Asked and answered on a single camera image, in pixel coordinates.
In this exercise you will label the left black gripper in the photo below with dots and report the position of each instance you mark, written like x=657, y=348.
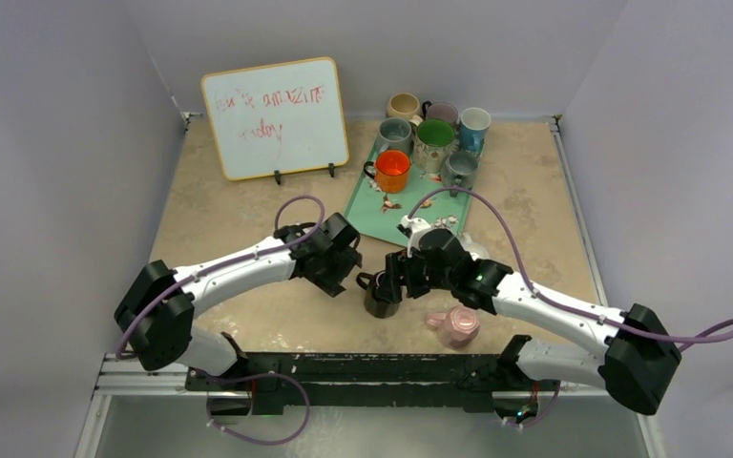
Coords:
x=332, y=281

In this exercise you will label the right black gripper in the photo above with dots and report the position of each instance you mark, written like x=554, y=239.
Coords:
x=398, y=278

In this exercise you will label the black mug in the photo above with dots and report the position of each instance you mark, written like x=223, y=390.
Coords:
x=376, y=307

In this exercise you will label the pink faceted mug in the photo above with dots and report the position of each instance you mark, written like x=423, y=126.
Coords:
x=456, y=328

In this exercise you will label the orange mug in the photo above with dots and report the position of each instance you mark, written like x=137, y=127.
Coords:
x=389, y=170

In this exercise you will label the grey-blue upside-down mug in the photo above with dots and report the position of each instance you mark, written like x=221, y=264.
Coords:
x=460, y=170

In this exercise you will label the grey mug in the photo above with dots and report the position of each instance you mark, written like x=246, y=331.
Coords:
x=394, y=133

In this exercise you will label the cream white mug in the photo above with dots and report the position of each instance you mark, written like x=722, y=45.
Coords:
x=434, y=140

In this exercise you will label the beige brown mug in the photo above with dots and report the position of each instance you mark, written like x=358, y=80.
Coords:
x=405, y=106

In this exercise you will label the mauve purple mug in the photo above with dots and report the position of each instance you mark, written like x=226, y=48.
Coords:
x=442, y=111

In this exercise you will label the blue teal mug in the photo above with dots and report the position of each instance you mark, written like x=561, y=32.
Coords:
x=474, y=124

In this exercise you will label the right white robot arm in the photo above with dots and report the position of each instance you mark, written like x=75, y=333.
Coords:
x=625, y=352

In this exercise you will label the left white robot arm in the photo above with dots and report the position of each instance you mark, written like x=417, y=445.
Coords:
x=157, y=313

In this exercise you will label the white speckled mug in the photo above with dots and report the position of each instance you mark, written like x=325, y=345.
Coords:
x=474, y=248

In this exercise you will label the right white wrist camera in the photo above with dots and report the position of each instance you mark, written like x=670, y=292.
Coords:
x=413, y=229

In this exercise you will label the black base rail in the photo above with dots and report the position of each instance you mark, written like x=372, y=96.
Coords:
x=272, y=381

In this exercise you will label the white whiteboard yellow frame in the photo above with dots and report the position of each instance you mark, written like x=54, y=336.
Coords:
x=277, y=119

